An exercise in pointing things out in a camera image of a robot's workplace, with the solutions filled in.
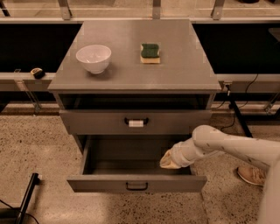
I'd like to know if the grey drawer cabinet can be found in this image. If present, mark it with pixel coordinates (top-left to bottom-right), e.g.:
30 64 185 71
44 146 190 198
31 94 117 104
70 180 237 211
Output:
48 19 221 149

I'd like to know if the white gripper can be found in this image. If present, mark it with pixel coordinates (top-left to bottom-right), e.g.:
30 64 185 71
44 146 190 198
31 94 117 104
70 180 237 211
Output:
159 138 203 169

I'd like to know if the grey top drawer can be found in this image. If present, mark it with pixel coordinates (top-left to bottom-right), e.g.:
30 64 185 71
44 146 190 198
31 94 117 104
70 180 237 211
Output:
59 109 212 135

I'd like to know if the tan work boot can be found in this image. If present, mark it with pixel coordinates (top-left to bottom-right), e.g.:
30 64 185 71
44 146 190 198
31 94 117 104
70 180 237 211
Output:
236 166 266 186

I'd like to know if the black stand leg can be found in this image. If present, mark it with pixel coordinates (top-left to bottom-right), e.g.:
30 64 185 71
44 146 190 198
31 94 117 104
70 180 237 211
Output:
0 172 41 224

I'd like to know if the black yellow tape measure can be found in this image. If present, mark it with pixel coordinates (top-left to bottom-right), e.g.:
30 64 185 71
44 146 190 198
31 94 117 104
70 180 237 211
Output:
31 67 46 80

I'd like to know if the grey drawer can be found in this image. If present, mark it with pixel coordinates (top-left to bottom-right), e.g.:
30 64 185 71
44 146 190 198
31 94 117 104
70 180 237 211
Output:
59 109 212 135
67 135 207 193

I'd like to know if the white ceramic bowl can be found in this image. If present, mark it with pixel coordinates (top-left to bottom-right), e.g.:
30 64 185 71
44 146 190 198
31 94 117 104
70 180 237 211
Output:
76 45 112 74

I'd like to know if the black tripod leg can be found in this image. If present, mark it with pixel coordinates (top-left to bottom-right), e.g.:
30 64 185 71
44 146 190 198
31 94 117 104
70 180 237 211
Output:
227 94 253 138

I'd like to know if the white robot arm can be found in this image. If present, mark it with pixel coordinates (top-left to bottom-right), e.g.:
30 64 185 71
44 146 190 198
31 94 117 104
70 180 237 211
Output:
160 125 280 224

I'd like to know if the green yellow sponge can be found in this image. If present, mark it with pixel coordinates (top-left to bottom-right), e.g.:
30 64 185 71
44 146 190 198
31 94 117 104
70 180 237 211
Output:
140 43 160 64

